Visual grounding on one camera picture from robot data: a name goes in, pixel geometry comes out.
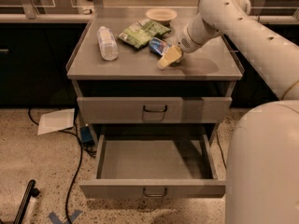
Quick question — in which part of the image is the black bar tool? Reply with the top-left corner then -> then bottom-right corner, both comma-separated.
13,179 -> 40,224

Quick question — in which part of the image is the beige paper bowl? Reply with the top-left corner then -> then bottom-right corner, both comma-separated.
146,7 -> 178,25

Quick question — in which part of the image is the open grey lower drawer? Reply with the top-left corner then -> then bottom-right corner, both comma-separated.
79,134 -> 225,199

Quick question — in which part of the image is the black floor cable left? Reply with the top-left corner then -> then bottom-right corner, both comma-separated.
27,107 -> 97,224

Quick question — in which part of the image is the green chip bag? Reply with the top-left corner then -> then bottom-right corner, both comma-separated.
118,19 -> 171,49

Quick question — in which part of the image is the grey metal drawer cabinet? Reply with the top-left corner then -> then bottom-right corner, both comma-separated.
67,7 -> 243,139

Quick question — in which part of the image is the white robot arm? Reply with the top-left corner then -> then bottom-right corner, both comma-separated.
177,0 -> 299,224

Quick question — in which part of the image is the white paper sheet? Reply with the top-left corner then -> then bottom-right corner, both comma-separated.
37,108 -> 75,135

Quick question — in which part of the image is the black floor cable right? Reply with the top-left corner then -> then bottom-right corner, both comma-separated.
216,133 -> 228,170

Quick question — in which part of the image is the blue silver redbull can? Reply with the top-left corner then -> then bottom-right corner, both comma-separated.
149,37 -> 171,56

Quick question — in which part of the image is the clear plastic water bottle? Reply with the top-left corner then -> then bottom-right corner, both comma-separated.
97,26 -> 119,61

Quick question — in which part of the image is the closed grey upper drawer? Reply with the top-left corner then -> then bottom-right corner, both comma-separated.
78,97 -> 232,123

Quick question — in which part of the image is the black floor cable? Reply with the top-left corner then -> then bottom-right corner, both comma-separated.
27,107 -> 97,224
216,133 -> 228,170

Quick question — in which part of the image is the blue power adapter box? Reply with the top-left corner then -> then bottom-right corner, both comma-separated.
80,126 -> 94,147

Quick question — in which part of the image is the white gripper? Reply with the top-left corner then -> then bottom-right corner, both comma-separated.
157,27 -> 202,69

